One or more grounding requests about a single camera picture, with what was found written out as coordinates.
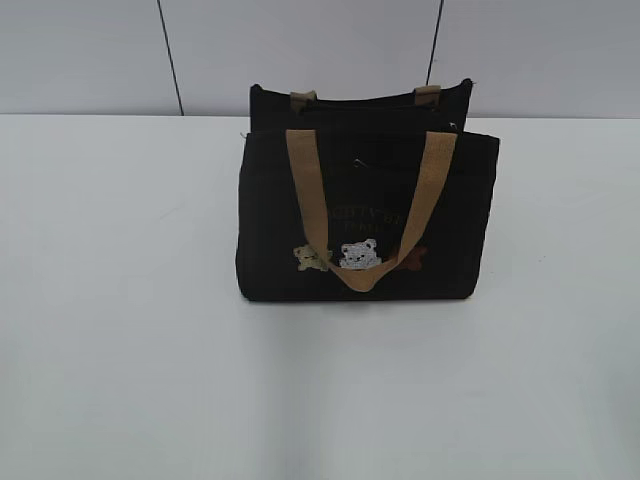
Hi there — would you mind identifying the black canvas tote bag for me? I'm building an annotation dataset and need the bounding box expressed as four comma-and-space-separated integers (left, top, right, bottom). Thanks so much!
236, 79, 500, 302

